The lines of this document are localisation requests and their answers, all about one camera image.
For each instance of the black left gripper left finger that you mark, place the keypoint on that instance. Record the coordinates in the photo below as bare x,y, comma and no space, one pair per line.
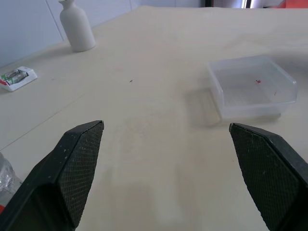
60,173

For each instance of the white ceramic vase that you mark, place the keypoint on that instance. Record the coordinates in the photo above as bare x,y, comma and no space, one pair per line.
77,26

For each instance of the clear square plastic container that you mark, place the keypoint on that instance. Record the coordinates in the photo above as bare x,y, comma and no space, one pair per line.
250,83

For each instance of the green white battery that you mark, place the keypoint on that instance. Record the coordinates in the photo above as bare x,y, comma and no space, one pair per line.
16,78
9,74

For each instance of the clear plastic bottle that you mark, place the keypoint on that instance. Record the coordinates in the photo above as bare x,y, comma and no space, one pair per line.
6,178

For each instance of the white battery charger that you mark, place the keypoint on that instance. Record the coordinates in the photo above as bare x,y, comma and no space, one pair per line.
20,80

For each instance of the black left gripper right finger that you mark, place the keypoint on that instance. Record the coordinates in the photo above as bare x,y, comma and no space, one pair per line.
272,173

